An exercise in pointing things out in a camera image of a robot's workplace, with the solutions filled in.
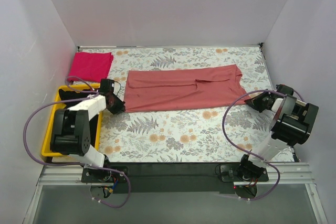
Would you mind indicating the black t shirt in bin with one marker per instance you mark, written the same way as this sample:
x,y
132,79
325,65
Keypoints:
x,y
72,98

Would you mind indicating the salmon pink t shirt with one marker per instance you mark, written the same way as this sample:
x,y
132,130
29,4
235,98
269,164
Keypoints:
x,y
189,89

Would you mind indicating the aluminium frame rail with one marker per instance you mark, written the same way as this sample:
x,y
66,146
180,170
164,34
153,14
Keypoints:
x,y
175,193

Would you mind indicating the folded magenta t shirt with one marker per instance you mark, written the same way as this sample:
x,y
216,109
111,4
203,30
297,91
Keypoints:
x,y
90,66

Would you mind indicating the floral patterned table mat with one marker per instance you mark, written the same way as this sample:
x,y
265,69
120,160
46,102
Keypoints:
x,y
206,135

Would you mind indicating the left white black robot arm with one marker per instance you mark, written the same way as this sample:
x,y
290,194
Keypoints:
x,y
71,133

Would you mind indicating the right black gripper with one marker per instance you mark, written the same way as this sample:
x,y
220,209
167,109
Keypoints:
x,y
261,100

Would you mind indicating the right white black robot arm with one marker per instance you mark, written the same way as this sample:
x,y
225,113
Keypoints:
x,y
291,125

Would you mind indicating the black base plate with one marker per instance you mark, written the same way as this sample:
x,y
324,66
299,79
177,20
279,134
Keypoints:
x,y
174,177

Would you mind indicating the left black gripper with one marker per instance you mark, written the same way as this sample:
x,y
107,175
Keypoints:
x,y
114,102

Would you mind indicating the yellow plastic bin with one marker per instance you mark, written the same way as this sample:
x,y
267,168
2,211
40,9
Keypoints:
x,y
95,123

